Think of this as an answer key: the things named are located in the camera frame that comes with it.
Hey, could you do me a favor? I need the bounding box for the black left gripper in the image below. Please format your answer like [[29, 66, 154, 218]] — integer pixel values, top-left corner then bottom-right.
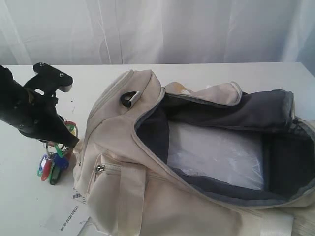
[[14, 90, 79, 148]]

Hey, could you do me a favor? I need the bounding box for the colourful key tag bunch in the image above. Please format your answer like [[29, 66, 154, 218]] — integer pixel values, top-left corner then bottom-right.
[[36, 119, 79, 185]]

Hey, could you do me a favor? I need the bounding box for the cream fabric duffel bag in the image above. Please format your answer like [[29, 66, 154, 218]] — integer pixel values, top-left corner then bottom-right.
[[73, 70, 315, 236]]

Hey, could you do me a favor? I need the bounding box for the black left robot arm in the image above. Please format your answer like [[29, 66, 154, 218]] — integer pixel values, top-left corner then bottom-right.
[[0, 62, 79, 148]]

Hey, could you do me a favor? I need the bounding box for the white paper tag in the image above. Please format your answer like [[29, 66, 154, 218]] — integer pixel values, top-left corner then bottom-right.
[[38, 176, 89, 236]]

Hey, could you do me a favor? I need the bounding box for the white backdrop curtain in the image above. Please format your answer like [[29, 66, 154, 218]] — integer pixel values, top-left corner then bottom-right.
[[0, 0, 315, 66]]

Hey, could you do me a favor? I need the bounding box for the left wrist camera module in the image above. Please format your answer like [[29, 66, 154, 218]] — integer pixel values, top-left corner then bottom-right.
[[24, 62, 73, 96]]

